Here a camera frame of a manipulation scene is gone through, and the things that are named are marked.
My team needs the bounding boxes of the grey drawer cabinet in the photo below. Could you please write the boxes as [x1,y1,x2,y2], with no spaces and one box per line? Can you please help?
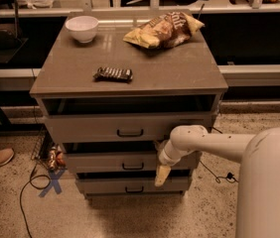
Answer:
[29,10,229,201]

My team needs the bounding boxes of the grey bottom drawer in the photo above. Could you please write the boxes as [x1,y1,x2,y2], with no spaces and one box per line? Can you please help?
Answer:
[75,177,191,195]

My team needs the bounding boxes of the blue tape cross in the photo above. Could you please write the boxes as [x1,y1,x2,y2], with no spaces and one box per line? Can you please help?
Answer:
[39,170,65,197]

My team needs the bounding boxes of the dark striped candy bar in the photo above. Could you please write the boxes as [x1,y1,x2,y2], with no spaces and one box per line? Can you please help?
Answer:
[93,66,133,82]

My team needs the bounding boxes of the black cable right floor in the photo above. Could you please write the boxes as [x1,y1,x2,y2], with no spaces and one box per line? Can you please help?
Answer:
[199,126,239,184]

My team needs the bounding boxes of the grey top drawer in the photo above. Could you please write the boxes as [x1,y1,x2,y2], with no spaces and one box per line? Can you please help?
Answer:
[44,112,215,144]

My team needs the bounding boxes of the white bowl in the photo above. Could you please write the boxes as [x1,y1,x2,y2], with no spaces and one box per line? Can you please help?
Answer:
[66,16,98,43]

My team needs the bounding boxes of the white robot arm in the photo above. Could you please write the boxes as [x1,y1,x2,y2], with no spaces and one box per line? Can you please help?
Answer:
[155,125,280,238]

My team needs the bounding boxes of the wire basket with items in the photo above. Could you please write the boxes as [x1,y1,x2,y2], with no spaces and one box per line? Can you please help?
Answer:
[31,128,66,172]

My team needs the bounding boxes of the black cable left floor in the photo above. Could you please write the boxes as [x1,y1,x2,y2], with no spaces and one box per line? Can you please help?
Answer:
[19,162,53,238]

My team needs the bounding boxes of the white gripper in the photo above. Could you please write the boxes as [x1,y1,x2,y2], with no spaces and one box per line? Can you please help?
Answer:
[153,139,193,186]

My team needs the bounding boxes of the yellow brown chip bag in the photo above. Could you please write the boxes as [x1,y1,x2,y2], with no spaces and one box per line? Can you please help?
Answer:
[123,12,205,49]

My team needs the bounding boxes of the black cable floor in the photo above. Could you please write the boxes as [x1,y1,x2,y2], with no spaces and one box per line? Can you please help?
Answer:
[19,162,53,238]
[199,126,239,184]

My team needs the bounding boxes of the grey drawer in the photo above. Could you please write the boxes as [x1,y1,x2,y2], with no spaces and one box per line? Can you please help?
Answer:
[44,112,215,144]
[75,177,191,195]
[63,149,203,175]

